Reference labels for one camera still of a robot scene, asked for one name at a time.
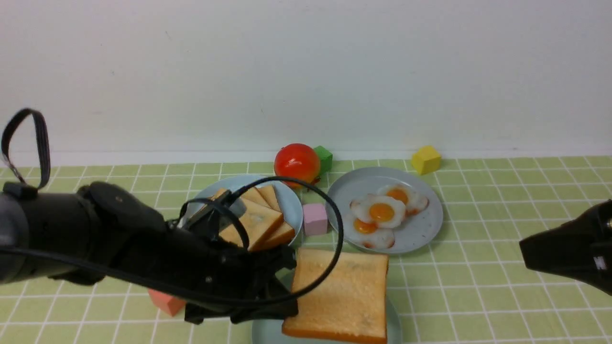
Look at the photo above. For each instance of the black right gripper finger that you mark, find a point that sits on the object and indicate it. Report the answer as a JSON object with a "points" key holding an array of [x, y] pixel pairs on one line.
{"points": [[580, 249]]}

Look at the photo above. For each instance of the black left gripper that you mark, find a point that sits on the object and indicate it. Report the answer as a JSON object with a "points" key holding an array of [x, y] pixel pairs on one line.
{"points": [[215, 278]]}

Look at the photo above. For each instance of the toast slice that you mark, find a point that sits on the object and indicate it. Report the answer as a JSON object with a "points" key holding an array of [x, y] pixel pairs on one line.
{"points": [[266, 196], [348, 306], [259, 222]]}

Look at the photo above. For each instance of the fried egg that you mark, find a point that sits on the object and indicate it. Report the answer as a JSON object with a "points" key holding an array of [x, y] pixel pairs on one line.
{"points": [[367, 235], [378, 209], [414, 201]]}

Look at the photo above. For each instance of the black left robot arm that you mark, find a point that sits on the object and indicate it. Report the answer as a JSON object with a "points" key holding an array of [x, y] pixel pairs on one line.
{"points": [[103, 231]]}

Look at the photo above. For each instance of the light blue front plate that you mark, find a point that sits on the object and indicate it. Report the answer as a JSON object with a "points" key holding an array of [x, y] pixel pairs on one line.
{"points": [[270, 331]]}

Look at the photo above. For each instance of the blue plate with toast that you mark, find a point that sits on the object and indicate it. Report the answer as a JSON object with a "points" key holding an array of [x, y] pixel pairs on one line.
{"points": [[289, 202]]}

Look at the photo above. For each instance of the pink cube block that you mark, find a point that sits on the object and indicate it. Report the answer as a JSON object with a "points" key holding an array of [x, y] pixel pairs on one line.
{"points": [[315, 219]]}

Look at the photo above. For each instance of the salmon cube block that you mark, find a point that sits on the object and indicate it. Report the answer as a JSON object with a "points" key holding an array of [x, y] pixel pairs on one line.
{"points": [[166, 303]]}

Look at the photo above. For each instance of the red tomato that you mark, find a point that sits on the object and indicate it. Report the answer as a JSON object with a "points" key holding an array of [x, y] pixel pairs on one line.
{"points": [[298, 161]]}

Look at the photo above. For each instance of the green cube block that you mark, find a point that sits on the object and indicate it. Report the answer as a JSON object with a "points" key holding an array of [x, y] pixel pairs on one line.
{"points": [[326, 159]]}

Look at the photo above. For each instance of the grey plate with eggs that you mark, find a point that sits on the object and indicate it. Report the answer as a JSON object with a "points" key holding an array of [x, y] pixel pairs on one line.
{"points": [[414, 232]]}

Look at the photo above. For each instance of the yellow cube block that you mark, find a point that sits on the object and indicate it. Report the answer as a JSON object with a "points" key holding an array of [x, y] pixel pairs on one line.
{"points": [[426, 160]]}

